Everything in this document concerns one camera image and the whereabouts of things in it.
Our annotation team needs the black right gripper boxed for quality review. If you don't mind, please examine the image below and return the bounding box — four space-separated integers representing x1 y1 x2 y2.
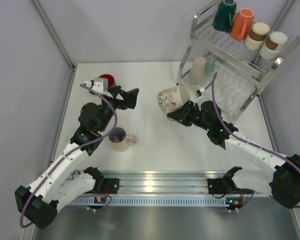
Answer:
168 100 212 132

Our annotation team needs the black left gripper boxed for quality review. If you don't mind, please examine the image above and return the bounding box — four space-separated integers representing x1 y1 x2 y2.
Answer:
97 85 138 133

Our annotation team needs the green interior floral mug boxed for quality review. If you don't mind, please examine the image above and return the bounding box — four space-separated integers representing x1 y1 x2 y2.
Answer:
157 84 191 113

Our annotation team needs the beige tumbler cup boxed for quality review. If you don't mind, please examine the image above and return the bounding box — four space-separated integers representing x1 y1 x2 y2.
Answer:
188 56 206 84

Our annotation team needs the light teal mug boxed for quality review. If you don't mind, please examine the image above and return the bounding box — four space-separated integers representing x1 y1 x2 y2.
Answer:
205 56 215 74

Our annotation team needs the dark teal mug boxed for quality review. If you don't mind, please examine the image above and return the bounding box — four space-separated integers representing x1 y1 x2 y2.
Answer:
212 0 237 33

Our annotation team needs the orange mug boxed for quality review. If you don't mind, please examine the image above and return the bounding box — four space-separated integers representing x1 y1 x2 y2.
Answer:
229 8 255 42

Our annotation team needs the small brown white cup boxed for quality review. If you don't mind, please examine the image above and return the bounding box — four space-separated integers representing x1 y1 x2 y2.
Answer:
244 22 270 51

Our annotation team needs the steel lined paper cup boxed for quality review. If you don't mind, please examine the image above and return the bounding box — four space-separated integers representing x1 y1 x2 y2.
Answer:
259 31 289 60

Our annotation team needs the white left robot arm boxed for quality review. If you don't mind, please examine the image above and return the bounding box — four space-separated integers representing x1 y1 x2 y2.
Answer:
14 83 140 230

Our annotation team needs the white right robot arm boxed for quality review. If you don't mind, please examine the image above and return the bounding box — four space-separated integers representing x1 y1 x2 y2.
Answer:
167 100 300 209

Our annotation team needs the stainless steel dish rack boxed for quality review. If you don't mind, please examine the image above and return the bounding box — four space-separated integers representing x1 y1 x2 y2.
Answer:
177 0 300 123

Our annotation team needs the red skull mug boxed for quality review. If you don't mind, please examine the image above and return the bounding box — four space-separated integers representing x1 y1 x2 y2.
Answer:
99 73 116 88

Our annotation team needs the pink purple mug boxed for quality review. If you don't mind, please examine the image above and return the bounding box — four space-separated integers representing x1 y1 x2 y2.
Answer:
108 127 138 152

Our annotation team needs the clear glass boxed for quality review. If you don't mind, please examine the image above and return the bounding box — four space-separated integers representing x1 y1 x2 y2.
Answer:
65 131 75 143

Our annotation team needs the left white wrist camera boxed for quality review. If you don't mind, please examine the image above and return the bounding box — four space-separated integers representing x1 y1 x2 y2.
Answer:
84 77 110 96

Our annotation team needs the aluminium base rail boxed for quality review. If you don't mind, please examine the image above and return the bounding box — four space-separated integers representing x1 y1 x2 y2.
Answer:
64 170 276 196

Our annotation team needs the grey slotted cable duct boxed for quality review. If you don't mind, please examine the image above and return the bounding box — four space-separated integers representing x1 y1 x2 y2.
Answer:
69 195 231 207

